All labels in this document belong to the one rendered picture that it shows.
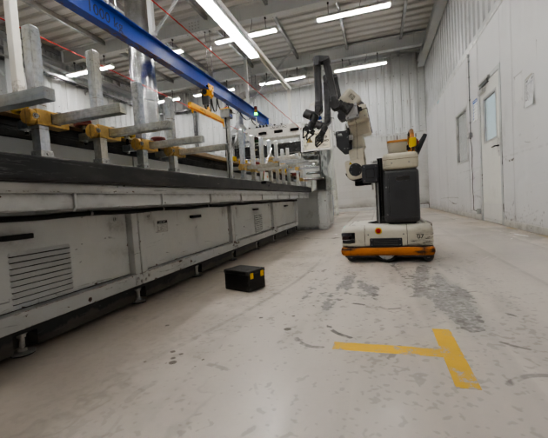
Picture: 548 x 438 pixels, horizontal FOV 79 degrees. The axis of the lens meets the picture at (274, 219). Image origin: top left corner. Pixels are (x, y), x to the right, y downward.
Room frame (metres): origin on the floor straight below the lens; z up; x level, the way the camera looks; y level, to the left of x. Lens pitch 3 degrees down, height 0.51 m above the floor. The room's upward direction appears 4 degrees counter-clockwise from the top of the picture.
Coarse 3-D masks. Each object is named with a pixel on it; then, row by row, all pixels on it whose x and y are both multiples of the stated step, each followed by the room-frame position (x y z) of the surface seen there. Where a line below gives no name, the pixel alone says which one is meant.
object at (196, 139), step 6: (180, 138) 1.56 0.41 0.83; (186, 138) 1.55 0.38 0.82; (192, 138) 1.54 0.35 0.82; (198, 138) 1.53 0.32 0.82; (150, 144) 1.61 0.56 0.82; (156, 144) 1.60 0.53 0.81; (162, 144) 1.59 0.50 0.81; (168, 144) 1.58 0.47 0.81; (174, 144) 1.57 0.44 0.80; (180, 144) 1.57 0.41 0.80; (186, 144) 1.58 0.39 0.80; (126, 150) 1.65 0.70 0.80; (132, 150) 1.65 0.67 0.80
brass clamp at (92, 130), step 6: (90, 126) 1.31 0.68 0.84; (96, 126) 1.32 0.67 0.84; (102, 126) 1.34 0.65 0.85; (90, 132) 1.31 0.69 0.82; (96, 132) 1.31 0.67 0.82; (102, 132) 1.34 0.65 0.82; (108, 132) 1.37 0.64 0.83; (108, 138) 1.37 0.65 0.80; (114, 138) 1.40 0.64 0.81; (120, 138) 1.43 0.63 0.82
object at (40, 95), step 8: (32, 88) 0.82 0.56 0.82; (40, 88) 0.81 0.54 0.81; (48, 88) 0.82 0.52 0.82; (0, 96) 0.85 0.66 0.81; (8, 96) 0.85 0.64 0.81; (16, 96) 0.84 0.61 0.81; (24, 96) 0.83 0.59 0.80; (32, 96) 0.82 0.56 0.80; (40, 96) 0.82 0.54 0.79; (48, 96) 0.82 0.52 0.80; (0, 104) 0.86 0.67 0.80; (8, 104) 0.85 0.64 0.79; (16, 104) 0.85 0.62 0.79; (24, 104) 0.85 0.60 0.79; (32, 104) 0.85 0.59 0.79
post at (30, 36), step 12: (24, 24) 1.11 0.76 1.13; (24, 36) 1.10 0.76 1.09; (36, 36) 1.11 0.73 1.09; (24, 48) 1.10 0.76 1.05; (36, 48) 1.11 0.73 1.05; (24, 60) 1.10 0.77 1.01; (36, 60) 1.11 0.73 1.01; (36, 72) 1.10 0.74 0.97; (36, 84) 1.10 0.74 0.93; (36, 108) 1.10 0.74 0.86; (36, 132) 1.10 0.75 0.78; (48, 132) 1.12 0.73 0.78; (36, 144) 1.10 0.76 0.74; (48, 144) 1.12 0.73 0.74
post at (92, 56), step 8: (88, 56) 1.34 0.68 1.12; (96, 56) 1.35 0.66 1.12; (88, 64) 1.34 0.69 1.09; (96, 64) 1.35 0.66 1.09; (88, 72) 1.34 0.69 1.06; (96, 72) 1.34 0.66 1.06; (88, 80) 1.34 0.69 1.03; (96, 80) 1.34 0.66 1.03; (96, 88) 1.34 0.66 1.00; (96, 96) 1.33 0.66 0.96; (96, 104) 1.34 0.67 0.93; (96, 120) 1.34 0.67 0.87; (104, 120) 1.37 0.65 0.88; (96, 144) 1.34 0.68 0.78; (104, 144) 1.35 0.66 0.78; (96, 152) 1.34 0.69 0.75; (104, 152) 1.35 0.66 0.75
